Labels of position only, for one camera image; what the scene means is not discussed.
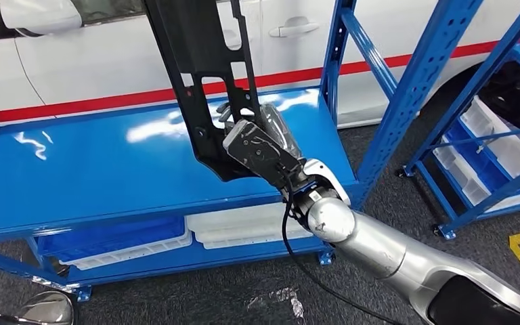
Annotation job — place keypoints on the blue metal shelf rack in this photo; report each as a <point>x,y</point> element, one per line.
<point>466,102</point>
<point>85,179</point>

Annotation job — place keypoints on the clear floor tape strip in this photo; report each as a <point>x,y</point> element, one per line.
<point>287,298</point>

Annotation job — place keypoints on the black plastic frame part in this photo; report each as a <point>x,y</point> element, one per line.
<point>192,45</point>

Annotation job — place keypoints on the white car side mirror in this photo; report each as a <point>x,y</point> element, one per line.
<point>40,15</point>

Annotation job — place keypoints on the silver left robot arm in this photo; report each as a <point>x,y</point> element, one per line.
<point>47,309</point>

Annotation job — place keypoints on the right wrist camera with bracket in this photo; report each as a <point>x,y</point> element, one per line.
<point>260,152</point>

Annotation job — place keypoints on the blue plastic bin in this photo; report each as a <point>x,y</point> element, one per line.
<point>107,233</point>

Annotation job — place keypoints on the white car with red stripe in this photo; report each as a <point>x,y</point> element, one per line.
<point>107,58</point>

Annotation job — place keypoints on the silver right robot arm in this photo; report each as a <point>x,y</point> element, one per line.
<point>376,251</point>

